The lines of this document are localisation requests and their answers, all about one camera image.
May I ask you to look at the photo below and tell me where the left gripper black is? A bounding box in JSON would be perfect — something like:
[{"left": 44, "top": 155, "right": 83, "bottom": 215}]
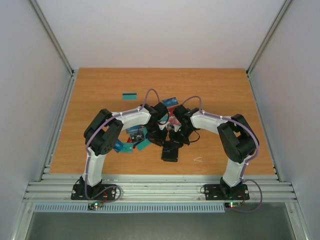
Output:
[{"left": 145, "top": 123, "right": 168, "bottom": 148}]

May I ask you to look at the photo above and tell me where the black leather card holder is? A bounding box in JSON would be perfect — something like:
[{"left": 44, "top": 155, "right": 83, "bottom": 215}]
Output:
[{"left": 161, "top": 140, "right": 180, "bottom": 163}]

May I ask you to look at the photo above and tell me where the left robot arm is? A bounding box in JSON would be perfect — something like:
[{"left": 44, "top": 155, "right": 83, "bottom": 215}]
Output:
[{"left": 82, "top": 102, "right": 168, "bottom": 199}]

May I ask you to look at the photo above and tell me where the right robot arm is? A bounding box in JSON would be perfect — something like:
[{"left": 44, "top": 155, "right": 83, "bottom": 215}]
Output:
[{"left": 166, "top": 105, "right": 260, "bottom": 198}]

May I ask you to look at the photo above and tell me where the black VIP card centre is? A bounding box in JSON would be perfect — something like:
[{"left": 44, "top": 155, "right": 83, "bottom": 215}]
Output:
[{"left": 129, "top": 131, "right": 145, "bottom": 143}]

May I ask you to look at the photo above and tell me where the blue card striped left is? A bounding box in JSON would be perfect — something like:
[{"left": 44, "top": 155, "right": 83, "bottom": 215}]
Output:
[{"left": 126, "top": 126, "right": 140, "bottom": 134}]

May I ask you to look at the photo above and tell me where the blue card top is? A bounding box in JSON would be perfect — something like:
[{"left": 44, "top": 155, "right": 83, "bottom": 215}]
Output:
[{"left": 162, "top": 97, "right": 179, "bottom": 107}]

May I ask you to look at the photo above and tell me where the teal card small lower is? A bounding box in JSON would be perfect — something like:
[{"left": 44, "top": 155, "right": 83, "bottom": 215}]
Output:
[{"left": 120, "top": 142, "right": 134, "bottom": 153}]

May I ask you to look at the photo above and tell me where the blue card lower left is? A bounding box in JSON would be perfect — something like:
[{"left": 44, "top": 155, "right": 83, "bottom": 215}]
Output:
[{"left": 113, "top": 139, "right": 124, "bottom": 153}]

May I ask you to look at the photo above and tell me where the teal card magnetic stripe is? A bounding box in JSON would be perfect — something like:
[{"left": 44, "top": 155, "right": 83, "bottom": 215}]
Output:
[{"left": 122, "top": 92, "right": 137, "bottom": 101}]

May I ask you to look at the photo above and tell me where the right circuit board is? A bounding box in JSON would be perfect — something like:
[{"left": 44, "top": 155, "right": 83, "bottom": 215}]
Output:
[{"left": 224, "top": 201, "right": 244, "bottom": 209}]

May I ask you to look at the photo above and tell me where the circuit board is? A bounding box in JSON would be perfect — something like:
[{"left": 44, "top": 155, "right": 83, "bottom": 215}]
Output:
[
  {"left": 87, "top": 202, "right": 104, "bottom": 211},
  {"left": 224, "top": 201, "right": 244, "bottom": 209}
]

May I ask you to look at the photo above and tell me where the left circuit board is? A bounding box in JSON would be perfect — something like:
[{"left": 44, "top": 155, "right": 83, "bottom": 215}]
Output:
[{"left": 87, "top": 202, "right": 104, "bottom": 211}]

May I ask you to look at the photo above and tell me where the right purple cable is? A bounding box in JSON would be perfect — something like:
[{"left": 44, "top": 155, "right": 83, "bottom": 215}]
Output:
[{"left": 181, "top": 95, "right": 263, "bottom": 213}]

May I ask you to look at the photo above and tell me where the purple cable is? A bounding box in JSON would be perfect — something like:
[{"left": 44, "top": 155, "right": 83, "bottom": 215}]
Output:
[
  {"left": 181, "top": 95, "right": 263, "bottom": 213},
  {"left": 84, "top": 88, "right": 161, "bottom": 202}
]

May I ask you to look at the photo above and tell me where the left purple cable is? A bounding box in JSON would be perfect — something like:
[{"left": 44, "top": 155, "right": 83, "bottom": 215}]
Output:
[{"left": 84, "top": 88, "right": 161, "bottom": 202}]

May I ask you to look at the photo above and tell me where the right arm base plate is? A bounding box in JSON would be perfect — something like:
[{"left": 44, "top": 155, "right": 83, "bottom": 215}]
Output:
[{"left": 203, "top": 183, "right": 250, "bottom": 201}]

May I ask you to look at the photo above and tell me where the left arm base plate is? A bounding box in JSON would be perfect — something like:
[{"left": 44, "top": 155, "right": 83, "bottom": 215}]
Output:
[{"left": 70, "top": 184, "right": 119, "bottom": 201}]

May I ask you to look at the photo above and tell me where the aluminium rail frame front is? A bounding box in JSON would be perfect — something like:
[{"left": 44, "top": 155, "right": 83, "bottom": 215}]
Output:
[{"left": 23, "top": 173, "right": 297, "bottom": 203}]

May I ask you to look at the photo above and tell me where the grey slotted cable duct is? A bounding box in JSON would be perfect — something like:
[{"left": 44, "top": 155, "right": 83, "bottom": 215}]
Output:
[{"left": 34, "top": 202, "right": 225, "bottom": 214}]

